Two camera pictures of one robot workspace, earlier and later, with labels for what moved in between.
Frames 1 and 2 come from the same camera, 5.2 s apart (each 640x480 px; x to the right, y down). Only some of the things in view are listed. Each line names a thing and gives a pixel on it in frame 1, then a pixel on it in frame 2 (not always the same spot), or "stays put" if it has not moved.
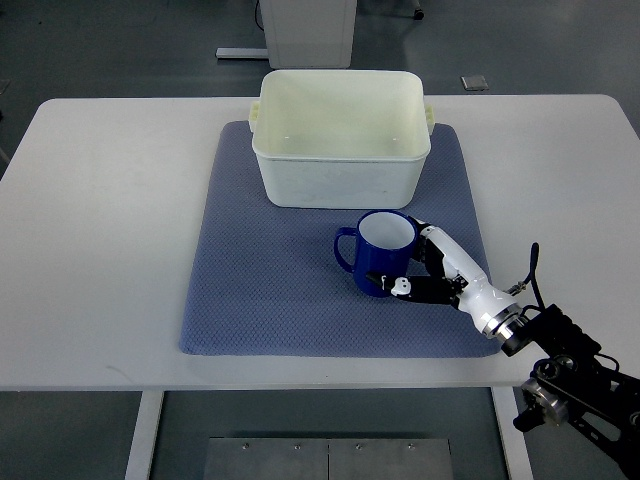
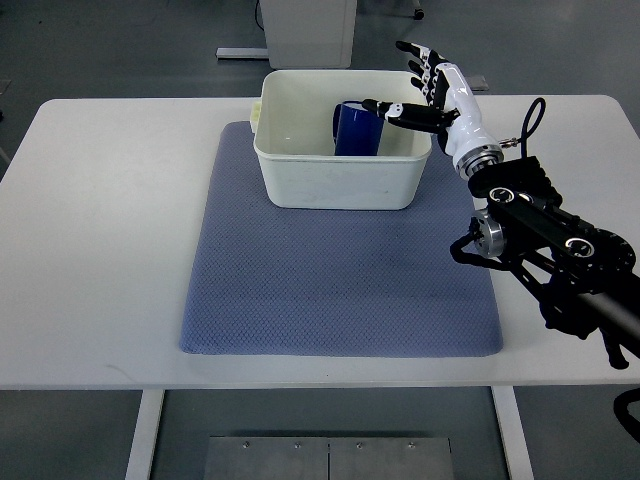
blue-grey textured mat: [264, 279] stays put
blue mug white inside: [384, 240] -> [356, 130]
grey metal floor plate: [325, 458] stays put
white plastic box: [342, 139] stays put
